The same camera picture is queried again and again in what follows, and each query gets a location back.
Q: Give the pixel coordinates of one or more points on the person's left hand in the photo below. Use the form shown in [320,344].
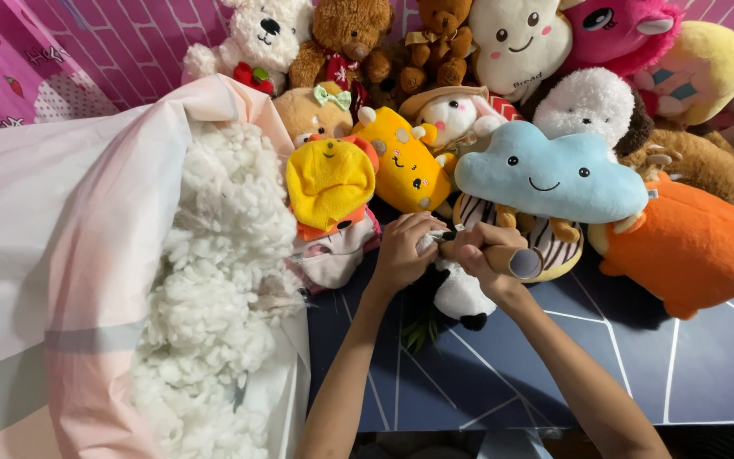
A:
[402,255]

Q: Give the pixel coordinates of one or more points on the person's right hand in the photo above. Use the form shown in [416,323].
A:
[478,237]

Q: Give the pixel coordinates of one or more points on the person's left fingers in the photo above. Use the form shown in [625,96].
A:
[427,224]

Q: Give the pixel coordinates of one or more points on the black white panda plush toy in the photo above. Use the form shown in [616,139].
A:
[459,296]

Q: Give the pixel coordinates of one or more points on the brown cardboard tube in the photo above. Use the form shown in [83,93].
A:
[510,261]

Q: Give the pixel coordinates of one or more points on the yellow spotted plush toy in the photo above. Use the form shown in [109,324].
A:
[405,166]

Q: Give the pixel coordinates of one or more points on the pink white unstuffed plush skin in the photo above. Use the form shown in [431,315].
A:
[338,255]

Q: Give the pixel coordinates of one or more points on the green plush leaves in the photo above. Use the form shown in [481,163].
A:
[423,331]

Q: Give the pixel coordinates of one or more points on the yellow unstuffed plush skin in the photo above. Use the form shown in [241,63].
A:
[329,182]

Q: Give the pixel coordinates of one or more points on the white bunny plush with hat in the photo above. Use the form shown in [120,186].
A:
[453,118]

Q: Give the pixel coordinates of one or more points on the striped donut plush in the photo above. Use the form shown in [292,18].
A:
[558,252]

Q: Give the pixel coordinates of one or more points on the blue cloud plush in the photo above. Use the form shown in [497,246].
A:
[552,172]

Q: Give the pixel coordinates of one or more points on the dark brown small plush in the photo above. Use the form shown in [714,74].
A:
[385,80]

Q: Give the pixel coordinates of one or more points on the tan bear plush green bow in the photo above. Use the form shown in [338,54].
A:
[306,115]

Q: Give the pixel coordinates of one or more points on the small brown bear gold bow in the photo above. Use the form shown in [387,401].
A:
[440,44]

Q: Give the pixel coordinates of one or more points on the white bread plush toy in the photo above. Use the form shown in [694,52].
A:
[517,51]

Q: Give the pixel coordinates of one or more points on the white fluffy brown plush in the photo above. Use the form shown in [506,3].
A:
[587,105]

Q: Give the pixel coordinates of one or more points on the brown teddy bear red scarf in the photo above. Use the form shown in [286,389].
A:
[341,38]

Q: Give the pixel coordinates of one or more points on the white fibre stuffing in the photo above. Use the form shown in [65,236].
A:
[220,255]

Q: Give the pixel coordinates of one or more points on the white fluffy teddy bear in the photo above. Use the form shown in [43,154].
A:
[265,38]

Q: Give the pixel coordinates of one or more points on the orange plush toy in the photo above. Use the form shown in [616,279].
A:
[685,248]

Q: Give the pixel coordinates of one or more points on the pink plush toy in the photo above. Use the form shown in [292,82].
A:
[622,32]

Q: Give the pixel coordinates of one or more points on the brown furry plush toy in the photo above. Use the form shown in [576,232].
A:
[698,159]

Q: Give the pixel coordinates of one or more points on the yellow haired doll plush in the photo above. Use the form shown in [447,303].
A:
[704,70]

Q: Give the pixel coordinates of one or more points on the large pink white bag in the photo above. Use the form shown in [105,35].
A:
[55,223]

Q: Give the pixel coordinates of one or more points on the pink strawberry print cloth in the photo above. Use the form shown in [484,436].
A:
[10,64]

